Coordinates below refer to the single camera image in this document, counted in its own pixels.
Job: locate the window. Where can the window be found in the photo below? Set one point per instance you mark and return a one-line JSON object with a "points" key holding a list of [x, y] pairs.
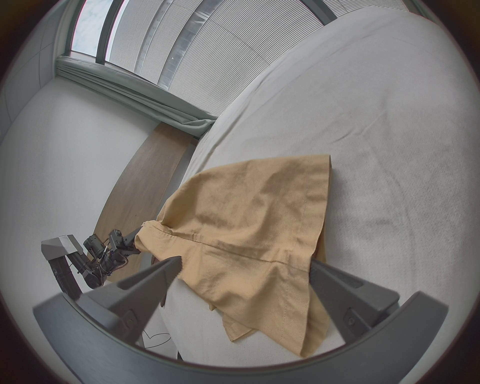
{"points": [[225, 45]]}

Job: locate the bed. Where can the bed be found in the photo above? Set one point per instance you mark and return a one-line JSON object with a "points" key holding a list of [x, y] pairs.
{"points": [[375, 112]]}

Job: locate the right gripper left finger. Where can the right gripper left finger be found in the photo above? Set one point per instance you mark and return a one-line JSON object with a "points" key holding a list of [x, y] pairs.
{"points": [[131, 303]]}

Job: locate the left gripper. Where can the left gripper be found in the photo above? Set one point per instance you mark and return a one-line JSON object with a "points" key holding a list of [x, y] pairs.
{"points": [[123, 255]]}

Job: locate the blue-green curtain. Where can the blue-green curtain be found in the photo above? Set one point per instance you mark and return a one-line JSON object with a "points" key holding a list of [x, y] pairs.
{"points": [[131, 92]]}

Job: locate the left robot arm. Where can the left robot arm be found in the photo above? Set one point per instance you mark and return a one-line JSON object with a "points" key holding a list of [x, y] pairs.
{"points": [[62, 245]]}

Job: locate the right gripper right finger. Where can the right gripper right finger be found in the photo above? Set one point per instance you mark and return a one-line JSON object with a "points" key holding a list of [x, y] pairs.
{"points": [[348, 303]]}

